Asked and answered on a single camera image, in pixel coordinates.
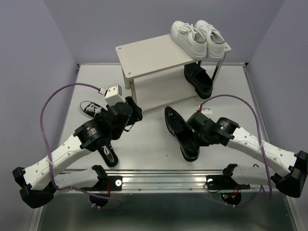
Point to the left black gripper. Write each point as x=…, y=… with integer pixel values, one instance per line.
x=137, y=115

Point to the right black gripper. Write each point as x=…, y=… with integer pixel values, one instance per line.
x=208, y=143

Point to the black loafer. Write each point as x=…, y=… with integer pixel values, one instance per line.
x=178, y=128
x=201, y=81

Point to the white sneaker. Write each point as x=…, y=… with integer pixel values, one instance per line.
x=215, y=41
x=190, y=39

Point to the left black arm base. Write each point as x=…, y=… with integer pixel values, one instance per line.
x=113, y=184

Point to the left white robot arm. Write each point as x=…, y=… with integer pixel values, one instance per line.
x=40, y=182

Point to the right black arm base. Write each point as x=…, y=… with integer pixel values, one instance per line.
x=230, y=191

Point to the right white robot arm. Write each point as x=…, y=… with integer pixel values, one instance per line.
x=287, y=170

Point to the white two-tier shoe shelf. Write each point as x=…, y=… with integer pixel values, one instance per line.
x=153, y=72

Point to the black canvas sneaker far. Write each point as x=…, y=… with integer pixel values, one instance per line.
x=92, y=109

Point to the black canvas sneaker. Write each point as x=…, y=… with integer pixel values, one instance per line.
x=108, y=155
x=92, y=109

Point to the black canvas sneaker near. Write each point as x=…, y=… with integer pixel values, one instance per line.
x=108, y=155

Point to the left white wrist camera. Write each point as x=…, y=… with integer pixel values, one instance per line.
x=114, y=95

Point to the aluminium mounting rail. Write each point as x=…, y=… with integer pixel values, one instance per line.
x=141, y=181

